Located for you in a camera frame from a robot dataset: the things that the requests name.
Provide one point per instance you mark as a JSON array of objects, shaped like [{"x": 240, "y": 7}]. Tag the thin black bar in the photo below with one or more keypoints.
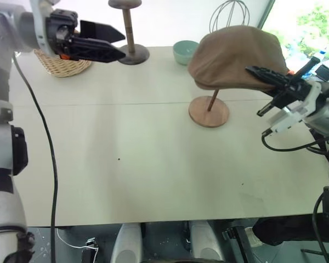
[{"x": 307, "y": 68}]

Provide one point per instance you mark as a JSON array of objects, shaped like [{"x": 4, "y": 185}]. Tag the silver rounded robot leg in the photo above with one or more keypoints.
[
  {"x": 205, "y": 241},
  {"x": 126, "y": 243}
]

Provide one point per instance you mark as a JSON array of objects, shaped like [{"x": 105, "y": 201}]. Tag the pale green bowl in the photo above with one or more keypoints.
[{"x": 183, "y": 52}]

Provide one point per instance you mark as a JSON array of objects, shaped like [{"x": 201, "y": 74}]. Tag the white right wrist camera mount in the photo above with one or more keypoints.
[{"x": 290, "y": 117}]

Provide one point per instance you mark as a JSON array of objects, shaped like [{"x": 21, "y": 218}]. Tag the black cloth bundle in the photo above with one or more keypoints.
[{"x": 290, "y": 230}]

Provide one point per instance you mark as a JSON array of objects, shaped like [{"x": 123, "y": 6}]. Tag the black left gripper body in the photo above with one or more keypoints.
[{"x": 63, "y": 24}]

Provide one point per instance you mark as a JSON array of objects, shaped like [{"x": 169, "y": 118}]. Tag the black metal frame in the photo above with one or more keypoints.
[{"x": 237, "y": 241}]

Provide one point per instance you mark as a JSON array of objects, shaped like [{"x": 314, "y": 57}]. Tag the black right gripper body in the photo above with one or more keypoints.
[{"x": 296, "y": 87}]

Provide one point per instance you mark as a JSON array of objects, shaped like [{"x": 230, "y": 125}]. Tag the dark wooden mushroom hat stand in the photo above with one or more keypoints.
[{"x": 129, "y": 30}]

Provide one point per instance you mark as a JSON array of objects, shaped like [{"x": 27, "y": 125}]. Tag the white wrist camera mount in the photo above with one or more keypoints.
[
  {"x": 42, "y": 27},
  {"x": 290, "y": 117}
]

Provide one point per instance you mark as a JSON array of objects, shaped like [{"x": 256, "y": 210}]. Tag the small black box device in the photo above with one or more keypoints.
[{"x": 324, "y": 72}]

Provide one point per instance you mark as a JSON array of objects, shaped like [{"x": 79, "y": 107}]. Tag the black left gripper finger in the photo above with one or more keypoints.
[
  {"x": 96, "y": 52},
  {"x": 104, "y": 31}
]

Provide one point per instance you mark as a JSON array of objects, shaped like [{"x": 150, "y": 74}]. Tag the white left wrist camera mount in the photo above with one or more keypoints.
[{"x": 42, "y": 27}]

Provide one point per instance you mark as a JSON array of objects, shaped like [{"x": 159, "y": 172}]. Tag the small black clip device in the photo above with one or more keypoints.
[{"x": 90, "y": 250}]

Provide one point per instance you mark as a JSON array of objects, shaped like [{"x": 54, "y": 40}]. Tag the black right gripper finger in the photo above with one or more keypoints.
[{"x": 268, "y": 75}]

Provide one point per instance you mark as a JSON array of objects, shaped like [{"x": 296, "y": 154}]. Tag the wooden thin-rod hat stand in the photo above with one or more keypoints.
[{"x": 208, "y": 115}]

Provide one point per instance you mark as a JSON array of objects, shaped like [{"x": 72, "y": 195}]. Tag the wicker basket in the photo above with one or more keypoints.
[{"x": 63, "y": 67}]

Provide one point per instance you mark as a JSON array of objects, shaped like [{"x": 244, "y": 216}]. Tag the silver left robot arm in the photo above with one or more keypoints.
[{"x": 0, "y": 202}]

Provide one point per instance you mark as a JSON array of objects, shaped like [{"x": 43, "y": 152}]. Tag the brown cap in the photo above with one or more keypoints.
[{"x": 235, "y": 57}]

